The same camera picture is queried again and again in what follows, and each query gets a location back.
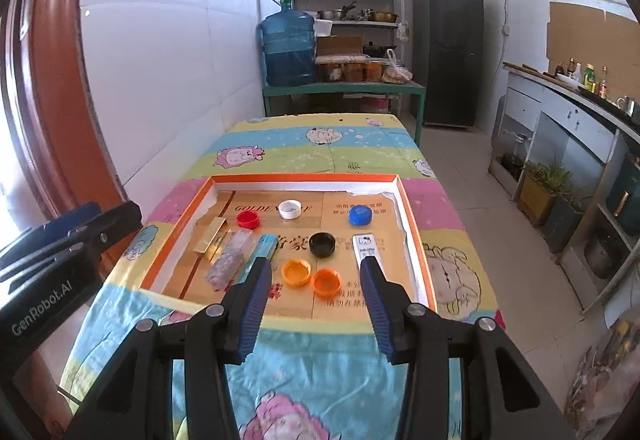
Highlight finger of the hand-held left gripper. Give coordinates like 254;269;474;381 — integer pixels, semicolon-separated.
0;201;142;283
0;202;102;261

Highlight red-brown wooden door frame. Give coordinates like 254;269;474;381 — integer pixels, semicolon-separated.
0;0;126;221

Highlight gold cigarette box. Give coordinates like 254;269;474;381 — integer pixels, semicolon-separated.
192;216;232;255

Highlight plastic bag of food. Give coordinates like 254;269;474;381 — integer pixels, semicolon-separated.
382;48;413;84

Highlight clear plastic tube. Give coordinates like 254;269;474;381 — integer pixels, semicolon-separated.
205;229;256;291

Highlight deep orange bottle cap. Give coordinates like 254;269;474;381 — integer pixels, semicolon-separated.
311;269;343;298

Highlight blue water jug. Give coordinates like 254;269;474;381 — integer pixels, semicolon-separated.
257;0;317;86

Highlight plant in dark pot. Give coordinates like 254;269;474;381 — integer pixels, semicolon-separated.
542;190;591;253

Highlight cardboard sheets on wall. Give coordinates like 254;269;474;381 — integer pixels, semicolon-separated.
545;1;640;95

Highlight brown cardboard box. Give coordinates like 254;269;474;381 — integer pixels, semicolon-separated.
316;36;363;55

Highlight black bottle cap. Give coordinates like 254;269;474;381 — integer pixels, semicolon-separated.
309;233;337;257

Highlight plant in yellow pot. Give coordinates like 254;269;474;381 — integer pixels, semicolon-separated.
517;162;571;227

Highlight crumpled plastic bag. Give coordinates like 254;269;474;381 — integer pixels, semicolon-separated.
565;315;640;438

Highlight flattened printed cardboard sheet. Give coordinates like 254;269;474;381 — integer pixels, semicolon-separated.
180;190;421;321

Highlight green low table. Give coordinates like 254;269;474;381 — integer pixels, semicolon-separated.
262;80;427;145

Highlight dark grey refrigerator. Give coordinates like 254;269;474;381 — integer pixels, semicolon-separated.
412;0;485;128

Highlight yellow-orange bottle cap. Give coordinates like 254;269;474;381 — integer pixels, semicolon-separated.
281;259;312;285

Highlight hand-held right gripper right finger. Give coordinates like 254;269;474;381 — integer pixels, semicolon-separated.
359;256;566;440

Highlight cartoon printed metal case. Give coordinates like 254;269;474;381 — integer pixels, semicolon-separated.
351;234;380;265

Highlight shallow orange-rimmed cardboard box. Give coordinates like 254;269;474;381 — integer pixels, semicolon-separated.
141;174;438;321

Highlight metal cooking pot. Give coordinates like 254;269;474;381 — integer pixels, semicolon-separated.
582;227;621;278

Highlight teal kitchen appliance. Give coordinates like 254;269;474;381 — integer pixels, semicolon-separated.
605;155;640;223

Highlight white kitchen counter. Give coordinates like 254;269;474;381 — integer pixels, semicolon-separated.
502;62;640;315

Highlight light blue lighter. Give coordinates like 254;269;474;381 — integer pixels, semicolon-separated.
240;235;278;285

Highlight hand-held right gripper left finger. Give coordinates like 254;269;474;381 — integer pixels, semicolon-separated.
65;257;275;440

